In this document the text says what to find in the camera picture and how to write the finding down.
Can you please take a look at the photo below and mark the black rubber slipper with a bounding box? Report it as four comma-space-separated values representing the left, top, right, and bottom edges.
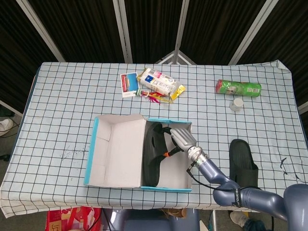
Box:
141, 122, 173, 188
228, 139, 259, 187

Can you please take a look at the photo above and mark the blue checked tablecloth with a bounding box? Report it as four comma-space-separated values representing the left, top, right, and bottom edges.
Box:
0, 60, 308, 215

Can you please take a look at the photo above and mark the metal screen foot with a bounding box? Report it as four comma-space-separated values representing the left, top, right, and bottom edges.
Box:
156, 50, 196, 65

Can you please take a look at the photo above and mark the white sneaker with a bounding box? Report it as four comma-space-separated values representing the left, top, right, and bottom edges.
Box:
230, 211, 251, 227

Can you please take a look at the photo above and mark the teal metal pole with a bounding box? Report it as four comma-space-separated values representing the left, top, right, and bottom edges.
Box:
208, 209, 218, 231

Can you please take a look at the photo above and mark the dark folding screen white frame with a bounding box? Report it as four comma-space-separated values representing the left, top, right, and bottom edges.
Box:
0, 0, 308, 116

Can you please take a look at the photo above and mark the white gold snack package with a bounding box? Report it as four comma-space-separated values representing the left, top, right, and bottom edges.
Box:
136, 67, 186, 100

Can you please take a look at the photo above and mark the small white jar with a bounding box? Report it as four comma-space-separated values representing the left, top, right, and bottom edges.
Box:
229, 98, 244, 112

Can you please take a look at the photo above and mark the brown paper bag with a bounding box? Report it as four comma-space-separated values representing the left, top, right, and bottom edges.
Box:
161, 208, 188, 219

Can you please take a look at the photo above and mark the light blue shoe box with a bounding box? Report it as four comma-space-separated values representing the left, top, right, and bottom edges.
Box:
83, 114, 193, 193

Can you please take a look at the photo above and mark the green chips can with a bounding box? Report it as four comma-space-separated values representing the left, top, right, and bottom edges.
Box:
215, 79, 262, 98

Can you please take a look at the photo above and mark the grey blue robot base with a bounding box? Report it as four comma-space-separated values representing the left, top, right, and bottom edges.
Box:
102, 208, 200, 231

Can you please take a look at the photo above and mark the red patterned bag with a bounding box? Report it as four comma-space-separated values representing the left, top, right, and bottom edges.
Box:
46, 206, 103, 231

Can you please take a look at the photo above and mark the red blue photo card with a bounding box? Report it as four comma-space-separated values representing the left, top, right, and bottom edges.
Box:
120, 72, 139, 98

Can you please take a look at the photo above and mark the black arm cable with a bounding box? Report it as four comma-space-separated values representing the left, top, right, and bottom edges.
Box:
186, 163, 238, 191

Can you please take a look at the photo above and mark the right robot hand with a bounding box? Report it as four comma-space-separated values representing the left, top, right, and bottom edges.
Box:
161, 126, 197, 158

